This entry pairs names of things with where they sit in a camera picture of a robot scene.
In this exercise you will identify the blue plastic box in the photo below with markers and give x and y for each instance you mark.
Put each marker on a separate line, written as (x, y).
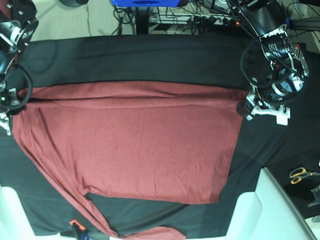
(145, 3)

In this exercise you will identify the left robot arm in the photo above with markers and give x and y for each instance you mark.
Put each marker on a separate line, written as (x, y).
(267, 21)

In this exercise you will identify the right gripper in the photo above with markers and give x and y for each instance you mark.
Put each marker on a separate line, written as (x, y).
(9, 103)

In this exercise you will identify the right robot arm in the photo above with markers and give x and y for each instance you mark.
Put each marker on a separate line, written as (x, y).
(17, 25)

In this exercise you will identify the white table frame right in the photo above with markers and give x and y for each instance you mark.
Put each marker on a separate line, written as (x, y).
(267, 213)

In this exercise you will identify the yellow-handled scissors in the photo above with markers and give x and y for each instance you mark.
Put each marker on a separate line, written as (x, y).
(300, 173)

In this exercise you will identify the red and black clamp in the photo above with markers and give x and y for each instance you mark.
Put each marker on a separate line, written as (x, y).
(300, 49)

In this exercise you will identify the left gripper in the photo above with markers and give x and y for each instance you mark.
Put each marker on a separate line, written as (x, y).
(288, 74)

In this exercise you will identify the black stand post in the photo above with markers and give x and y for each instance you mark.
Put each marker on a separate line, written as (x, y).
(142, 16)

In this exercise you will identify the white power strip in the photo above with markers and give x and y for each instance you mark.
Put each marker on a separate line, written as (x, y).
(184, 18)

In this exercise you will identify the blue clamp at bottom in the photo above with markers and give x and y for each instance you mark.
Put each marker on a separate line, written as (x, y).
(79, 231)

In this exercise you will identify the black table cloth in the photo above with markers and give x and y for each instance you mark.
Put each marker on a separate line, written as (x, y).
(201, 60)

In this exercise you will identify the red long-sleeve shirt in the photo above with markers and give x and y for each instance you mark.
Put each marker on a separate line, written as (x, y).
(144, 140)

